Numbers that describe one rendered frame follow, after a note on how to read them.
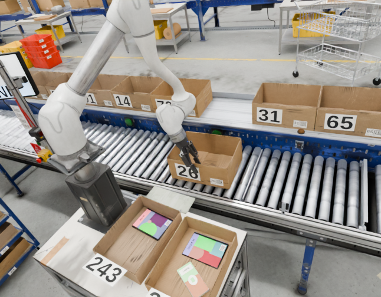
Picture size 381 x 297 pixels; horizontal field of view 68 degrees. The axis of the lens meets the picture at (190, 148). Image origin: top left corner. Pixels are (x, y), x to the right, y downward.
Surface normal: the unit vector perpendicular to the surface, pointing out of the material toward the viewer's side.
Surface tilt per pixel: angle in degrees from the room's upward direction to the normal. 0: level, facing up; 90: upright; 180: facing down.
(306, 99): 89
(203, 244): 0
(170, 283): 1
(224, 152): 89
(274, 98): 89
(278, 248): 0
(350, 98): 89
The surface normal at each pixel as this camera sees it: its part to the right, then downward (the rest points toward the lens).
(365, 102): -0.42, 0.61
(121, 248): -0.18, -0.77
